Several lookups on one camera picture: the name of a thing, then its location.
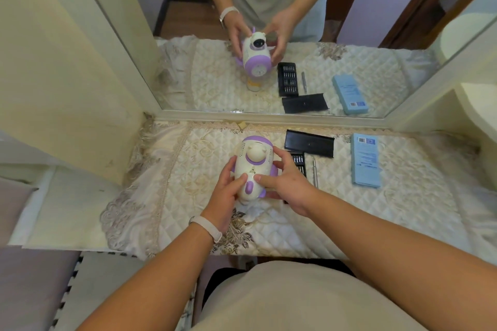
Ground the white wristband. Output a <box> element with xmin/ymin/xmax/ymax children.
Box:
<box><xmin>189</xmin><ymin>215</ymin><xmax>223</xmax><ymax>243</ymax></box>

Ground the black screwdriver bit tray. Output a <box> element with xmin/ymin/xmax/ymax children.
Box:
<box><xmin>283</xmin><ymin>150</ymin><xmax>308</xmax><ymax>205</ymax></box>

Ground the cream quilted table cloth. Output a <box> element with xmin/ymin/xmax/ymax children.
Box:
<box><xmin>100</xmin><ymin>113</ymin><xmax>497</xmax><ymax>262</ymax></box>

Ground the person's left forearm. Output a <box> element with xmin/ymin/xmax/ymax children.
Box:
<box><xmin>76</xmin><ymin>222</ymin><xmax>218</xmax><ymax>331</ymax></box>

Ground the person's left hand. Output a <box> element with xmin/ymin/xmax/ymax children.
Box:
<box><xmin>200</xmin><ymin>155</ymin><xmax>249</xmax><ymax>233</ymax></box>

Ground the person's right hand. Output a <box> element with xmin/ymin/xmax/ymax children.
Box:
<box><xmin>254</xmin><ymin>146</ymin><xmax>324</xmax><ymax>216</ymax></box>

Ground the beige shirt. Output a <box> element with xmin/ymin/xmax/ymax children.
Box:
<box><xmin>191</xmin><ymin>259</ymin><xmax>428</xmax><ymax>331</ymax></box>

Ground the light blue box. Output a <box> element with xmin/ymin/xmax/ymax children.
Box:
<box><xmin>350</xmin><ymin>132</ymin><xmax>382</xmax><ymax>189</ymax></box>

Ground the cream vanity side panel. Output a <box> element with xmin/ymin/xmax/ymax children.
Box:
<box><xmin>0</xmin><ymin>0</ymin><xmax>160</xmax><ymax>186</ymax></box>

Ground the person's right forearm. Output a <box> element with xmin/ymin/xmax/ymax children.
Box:
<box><xmin>296</xmin><ymin>192</ymin><xmax>497</xmax><ymax>331</ymax></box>

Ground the white and purple toy robot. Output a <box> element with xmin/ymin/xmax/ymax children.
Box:
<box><xmin>231</xmin><ymin>134</ymin><xmax>281</xmax><ymax>206</ymax></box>

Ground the white framed mirror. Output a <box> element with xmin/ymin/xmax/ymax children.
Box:
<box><xmin>67</xmin><ymin>0</ymin><xmax>497</xmax><ymax>123</ymax></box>

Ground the black case lid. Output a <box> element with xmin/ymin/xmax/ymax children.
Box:
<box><xmin>284</xmin><ymin>129</ymin><xmax>335</xmax><ymax>159</ymax></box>

